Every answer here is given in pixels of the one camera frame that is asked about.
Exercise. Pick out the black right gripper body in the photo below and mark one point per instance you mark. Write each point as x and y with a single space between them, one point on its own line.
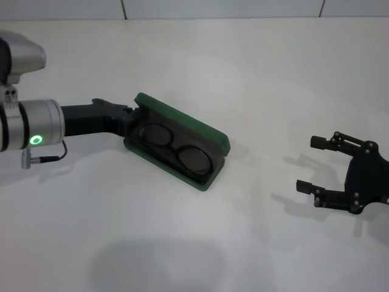
367 179

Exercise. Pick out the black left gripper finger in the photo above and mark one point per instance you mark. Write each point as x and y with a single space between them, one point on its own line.
133 107
133 117

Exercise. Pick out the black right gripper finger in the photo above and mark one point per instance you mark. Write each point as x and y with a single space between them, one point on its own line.
319 142
304 185

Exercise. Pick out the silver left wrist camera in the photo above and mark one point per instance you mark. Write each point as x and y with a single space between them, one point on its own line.
21 57

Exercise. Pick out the green glasses case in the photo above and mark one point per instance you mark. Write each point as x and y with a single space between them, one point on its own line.
194 130

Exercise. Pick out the black glasses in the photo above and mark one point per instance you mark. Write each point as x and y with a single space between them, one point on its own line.
179 149

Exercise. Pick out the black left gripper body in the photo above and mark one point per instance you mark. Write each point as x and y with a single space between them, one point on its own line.
94 118

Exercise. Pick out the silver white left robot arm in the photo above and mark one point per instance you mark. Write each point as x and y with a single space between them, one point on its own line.
27 124

